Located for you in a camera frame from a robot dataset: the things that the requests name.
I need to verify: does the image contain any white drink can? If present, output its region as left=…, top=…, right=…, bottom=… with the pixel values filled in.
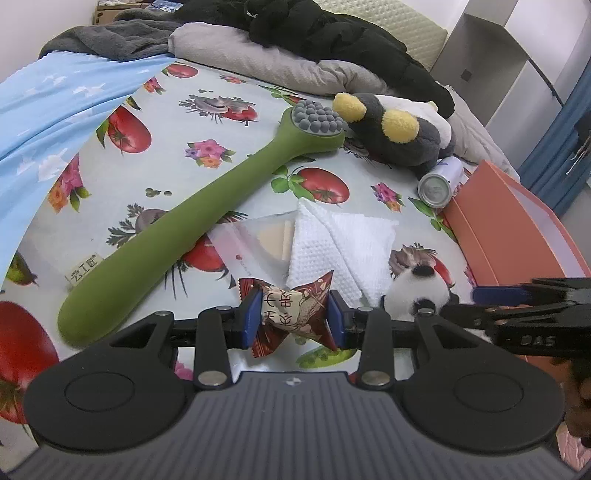
left=417, top=155, right=464, bottom=208

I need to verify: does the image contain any dark grey fleece blanket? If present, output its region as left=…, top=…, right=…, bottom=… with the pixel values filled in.
left=38, top=8, right=184, bottom=61

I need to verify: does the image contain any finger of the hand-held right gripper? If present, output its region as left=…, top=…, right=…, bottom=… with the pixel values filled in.
left=472, top=277, right=591, bottom=308
left=441, top=301, right=591, bottom=356

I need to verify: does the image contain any grey penguin plush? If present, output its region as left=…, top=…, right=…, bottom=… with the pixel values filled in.
left=332, top=92, right=456, bottom=175

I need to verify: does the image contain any white shelf cabinet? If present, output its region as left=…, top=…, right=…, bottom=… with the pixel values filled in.
left=429, top=11, right=591, bottom=219

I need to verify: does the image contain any green massage hammer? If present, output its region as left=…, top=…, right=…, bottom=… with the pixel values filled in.
left=58, top=100, right=346, bottom=345

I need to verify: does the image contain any pink patterned cloth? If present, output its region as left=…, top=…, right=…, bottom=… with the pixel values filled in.
left=553, top=422, right=591, bottom=463

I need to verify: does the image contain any brown cardboard carton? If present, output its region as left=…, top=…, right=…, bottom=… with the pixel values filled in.
left=92, top=0, right=153, bottom=27

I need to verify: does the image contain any light grey pillow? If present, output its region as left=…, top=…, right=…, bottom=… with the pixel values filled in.
left=167, top=21, right=394, bottom=98

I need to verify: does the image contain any blue bed sheet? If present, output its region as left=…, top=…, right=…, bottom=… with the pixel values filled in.
left=0, top=48, right=179, bottom=278

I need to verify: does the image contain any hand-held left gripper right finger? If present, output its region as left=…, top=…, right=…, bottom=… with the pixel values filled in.
left=327, top=290, right=483, bottom=388

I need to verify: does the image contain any black jacket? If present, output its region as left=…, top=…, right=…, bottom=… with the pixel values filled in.
left=178, top=0, right=456, bottom=116

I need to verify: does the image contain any small panda plush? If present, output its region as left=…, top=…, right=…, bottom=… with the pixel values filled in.
left=380, top=265, right=456, bottom=325

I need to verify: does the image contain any orange cardboard box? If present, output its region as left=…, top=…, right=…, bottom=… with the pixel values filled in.
left=442, top=160, right=591, bottom=292

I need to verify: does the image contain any white tissue paper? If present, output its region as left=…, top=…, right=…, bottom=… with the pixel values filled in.
left=286, top=199, right=400, bottom=308

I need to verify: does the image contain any red brown candy packet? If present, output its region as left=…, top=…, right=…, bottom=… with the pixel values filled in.
left=237, top=270, right=338, bottom=359

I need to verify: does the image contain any blue curtain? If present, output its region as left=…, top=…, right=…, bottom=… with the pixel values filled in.
left=519, top=69, right=591, bottom=219

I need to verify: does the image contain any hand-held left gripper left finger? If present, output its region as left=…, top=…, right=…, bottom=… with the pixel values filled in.
left=107, top=290, right=265, bottom=391

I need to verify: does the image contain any fruit printed sheet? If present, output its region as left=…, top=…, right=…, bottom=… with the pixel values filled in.
left=0, top=57, right=477, bottom=431

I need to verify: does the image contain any grey duvet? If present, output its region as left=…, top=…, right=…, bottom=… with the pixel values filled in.
left=442, top=85, right=521, bottom=182

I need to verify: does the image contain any clear plastic bag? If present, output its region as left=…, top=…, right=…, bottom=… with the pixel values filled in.
left=207, top=209, right=299, bottom=283

